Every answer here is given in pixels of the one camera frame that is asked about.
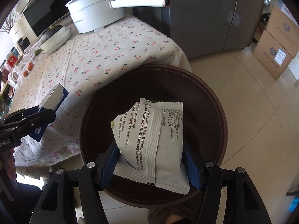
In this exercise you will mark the cardboard box upper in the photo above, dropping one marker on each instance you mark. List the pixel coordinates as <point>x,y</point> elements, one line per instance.
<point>283,27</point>

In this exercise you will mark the cardboard box lower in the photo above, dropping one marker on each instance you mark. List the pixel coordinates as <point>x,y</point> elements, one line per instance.
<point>272,55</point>

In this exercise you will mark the red label jar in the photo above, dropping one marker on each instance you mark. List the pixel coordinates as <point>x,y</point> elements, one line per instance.
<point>11,60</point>

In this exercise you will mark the grey refrigerator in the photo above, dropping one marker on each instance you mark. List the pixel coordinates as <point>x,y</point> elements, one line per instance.
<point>202,27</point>

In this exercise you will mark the white snack packet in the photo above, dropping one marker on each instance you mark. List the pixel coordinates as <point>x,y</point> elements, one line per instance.
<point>150,139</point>

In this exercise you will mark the orange tangerine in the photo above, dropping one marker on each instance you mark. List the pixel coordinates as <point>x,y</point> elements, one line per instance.
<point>25,73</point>
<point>30,66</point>

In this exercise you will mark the dark green pumpkin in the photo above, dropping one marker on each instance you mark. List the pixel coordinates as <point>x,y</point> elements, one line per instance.
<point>52,31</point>

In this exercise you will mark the cardboard box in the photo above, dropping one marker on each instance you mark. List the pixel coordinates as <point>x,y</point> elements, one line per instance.
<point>283,27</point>
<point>272,55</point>

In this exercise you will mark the white electric cooking pot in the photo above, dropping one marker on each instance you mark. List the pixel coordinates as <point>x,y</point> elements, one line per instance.
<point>94,15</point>

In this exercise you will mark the small blue snack box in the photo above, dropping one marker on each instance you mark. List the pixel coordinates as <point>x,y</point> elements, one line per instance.
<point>52,101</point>

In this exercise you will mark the cherry print tablecloth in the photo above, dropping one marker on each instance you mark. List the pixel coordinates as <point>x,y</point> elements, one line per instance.
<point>83,65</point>

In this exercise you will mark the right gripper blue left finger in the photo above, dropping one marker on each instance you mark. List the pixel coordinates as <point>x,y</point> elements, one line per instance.
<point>107,164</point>

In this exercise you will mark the stacked white plates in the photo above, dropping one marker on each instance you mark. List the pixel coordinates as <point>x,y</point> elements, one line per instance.
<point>58,43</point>

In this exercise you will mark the white bowl green handle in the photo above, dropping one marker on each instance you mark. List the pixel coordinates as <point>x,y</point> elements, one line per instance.
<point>49,42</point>

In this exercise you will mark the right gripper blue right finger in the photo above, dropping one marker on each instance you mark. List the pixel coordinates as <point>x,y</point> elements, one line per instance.
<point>192,170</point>

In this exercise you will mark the dried branches vase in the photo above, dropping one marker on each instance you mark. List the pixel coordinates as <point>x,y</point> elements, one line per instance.
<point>9,22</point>

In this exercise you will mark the dark brown trash bin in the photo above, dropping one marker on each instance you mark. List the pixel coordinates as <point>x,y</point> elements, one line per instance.
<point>204,129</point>

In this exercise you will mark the black microwave oven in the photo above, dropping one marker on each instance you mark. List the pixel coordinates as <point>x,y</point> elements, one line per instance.
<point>41,14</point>

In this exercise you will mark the white air fryer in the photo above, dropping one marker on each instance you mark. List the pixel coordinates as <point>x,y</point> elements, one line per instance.
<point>22,35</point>

